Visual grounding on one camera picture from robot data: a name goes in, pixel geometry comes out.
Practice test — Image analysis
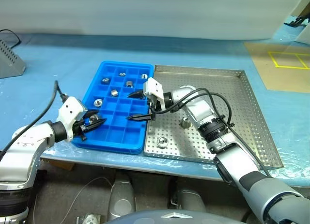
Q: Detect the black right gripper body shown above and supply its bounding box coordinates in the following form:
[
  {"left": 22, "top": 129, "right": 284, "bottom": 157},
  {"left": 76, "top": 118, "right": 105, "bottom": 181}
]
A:
[{"left": 147, "top": 95, "right": 162, "bottom": 121}]

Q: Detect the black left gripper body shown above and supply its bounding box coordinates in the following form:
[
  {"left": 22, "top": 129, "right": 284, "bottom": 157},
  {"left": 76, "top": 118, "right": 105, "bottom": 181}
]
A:
[{"left": 73, "top": 119, "right": 88, "bottom": 142}]

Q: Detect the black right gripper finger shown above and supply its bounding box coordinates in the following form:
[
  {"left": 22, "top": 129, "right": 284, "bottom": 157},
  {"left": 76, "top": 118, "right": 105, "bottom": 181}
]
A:
[
  {"left": 126, "top": 113, "right": 154, "bottom": 121},
  {"left": 126, "top": 90, "right": 145, "bottom": 99}
]

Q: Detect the blue compartment plastic tray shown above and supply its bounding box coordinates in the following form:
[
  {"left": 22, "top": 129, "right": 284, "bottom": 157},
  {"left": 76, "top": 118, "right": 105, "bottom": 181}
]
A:
[{"left": 71, "top": 61, "right": 154, "bottom": 155}]

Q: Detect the perforated steel tray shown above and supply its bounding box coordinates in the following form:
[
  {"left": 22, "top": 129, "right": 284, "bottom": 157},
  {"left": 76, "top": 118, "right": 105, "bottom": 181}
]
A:
[{"left": 143, "top": 64, "right": 285, "bottom": 171}]

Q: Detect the grey rounded robot leg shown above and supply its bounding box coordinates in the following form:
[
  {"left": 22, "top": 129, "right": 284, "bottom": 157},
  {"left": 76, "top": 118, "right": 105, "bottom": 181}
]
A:
[
  {"left": 170, "top": 187, "right": 207, "bottom": 213},
  {"left": 107, "top": 177, "right": 136, "bottom": 222}
]

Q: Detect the dark robot torso cover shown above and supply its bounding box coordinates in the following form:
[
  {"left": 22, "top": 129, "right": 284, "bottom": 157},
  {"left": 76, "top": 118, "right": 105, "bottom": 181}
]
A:
[{"left": 103, "top": 208, "right": 244, "bottom": 224}]

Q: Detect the brown cardboard sheet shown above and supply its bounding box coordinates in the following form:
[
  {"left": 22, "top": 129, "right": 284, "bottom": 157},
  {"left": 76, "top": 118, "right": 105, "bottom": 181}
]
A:
[{"left": 244, "top": 41, "right": 310, "bottom": 92}]

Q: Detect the black background clamp object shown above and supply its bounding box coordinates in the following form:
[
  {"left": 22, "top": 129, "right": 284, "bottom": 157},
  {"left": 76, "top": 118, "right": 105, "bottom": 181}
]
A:
[{"left": 289, "top": 14, "right": 310, "bottom": 29}]

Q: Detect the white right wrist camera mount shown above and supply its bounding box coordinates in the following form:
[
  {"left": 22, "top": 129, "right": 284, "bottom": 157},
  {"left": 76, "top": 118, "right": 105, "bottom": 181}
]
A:
[{"left": 143, "top": 77, "right": 168, "bottom": 111}]

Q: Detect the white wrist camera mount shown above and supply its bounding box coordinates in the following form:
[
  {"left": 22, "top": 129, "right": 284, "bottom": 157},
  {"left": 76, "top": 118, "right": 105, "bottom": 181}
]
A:
[
  {"left": 57, "top": 96, "right": 88, "bottom": 141},
  {"left": 143, "top": 77, "right": 168, "bottom": 111}
]

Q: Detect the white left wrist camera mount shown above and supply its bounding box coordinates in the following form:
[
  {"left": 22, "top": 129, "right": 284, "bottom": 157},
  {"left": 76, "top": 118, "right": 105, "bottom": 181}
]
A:
[{"left": 57, "top": 96, "right": 88, "bottom": 141}]

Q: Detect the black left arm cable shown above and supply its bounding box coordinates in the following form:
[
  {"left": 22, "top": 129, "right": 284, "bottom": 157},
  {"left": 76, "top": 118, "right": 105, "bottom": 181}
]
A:
[{"left": 0, "top": 80, "right": 69, "bottom": 160}]

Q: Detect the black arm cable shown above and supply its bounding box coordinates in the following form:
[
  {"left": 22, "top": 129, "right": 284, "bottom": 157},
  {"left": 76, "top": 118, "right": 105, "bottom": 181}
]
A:
[
  {"left": 169, "top": 88, "right": 272, "bottom": 178},
  {"left": 0, "top": 80, "right": 69, "bottom": 160}
]

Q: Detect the thin white floor wire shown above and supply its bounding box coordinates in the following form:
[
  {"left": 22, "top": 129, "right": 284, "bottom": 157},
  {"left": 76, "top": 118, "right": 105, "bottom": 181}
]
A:
[{"left": 32, "top": 176, "right": 112, "bottom": 224}]

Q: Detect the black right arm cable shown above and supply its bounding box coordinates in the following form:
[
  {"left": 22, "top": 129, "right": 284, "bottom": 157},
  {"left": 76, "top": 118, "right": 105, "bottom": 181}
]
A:
[{"left": 169, "top": 88, "right": 272, "bottom": 178}]

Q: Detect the small metal floor bracket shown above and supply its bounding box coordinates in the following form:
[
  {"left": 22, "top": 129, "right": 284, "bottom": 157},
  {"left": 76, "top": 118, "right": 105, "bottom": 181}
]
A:
[{"left": 77, "top": 214, "right": 102, "bottom": 224}]

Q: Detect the thin black background cable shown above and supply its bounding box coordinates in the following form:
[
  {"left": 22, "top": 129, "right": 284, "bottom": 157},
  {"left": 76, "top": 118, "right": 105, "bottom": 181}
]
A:
[{"left": 0, "top": 29, "right": 22, "bottom": 49}]

